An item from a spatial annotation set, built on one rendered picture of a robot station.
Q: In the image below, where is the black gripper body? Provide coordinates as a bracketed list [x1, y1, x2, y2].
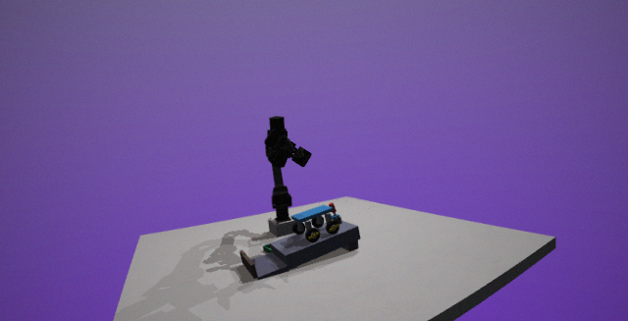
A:
[264, 130, 311, 167]

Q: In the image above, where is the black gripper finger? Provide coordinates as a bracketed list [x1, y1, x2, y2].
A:
[291, 146, 305, 163]
[275, 135, 295, 153]

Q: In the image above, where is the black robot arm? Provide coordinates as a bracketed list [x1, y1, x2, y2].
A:
[265, 116, 292, 223]

